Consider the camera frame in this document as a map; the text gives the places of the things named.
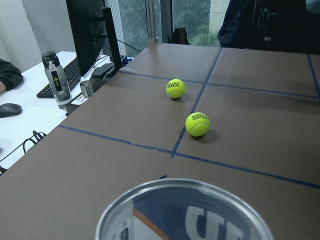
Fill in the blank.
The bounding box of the yellow tennis ball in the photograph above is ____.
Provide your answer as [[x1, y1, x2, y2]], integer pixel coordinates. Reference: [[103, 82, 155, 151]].
[[166, 78, 186, 99], [185, 112, 210, 137]]

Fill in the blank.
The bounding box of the clear tennis ball can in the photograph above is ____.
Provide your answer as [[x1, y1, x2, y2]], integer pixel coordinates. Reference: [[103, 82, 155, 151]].
[[95, 178, 273, 240]]

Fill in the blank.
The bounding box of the small steel cup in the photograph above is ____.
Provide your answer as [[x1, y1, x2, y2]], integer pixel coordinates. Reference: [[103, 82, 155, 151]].
[[80, 80, 96, 98]]

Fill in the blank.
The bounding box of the black keyboard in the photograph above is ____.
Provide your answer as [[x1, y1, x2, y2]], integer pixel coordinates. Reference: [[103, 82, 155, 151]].
[[36, 56, 83, 99]]

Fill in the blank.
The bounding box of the clear water bottle black cap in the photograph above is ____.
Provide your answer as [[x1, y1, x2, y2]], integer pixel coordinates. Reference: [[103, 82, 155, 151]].
[[41, 51, 72, 109]]

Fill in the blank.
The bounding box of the black computer monitor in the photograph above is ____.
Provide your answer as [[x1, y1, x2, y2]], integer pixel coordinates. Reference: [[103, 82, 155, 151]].
[[66, 0, 122, 76]]

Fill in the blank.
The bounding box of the black computer mouse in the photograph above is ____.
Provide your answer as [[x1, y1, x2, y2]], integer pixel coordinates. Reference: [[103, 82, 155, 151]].
[[0, 103, 22, 118]]

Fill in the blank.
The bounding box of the seated person in black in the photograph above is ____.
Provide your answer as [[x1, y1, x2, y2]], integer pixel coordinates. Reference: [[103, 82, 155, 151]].
[[0, 59, 24, 93]]

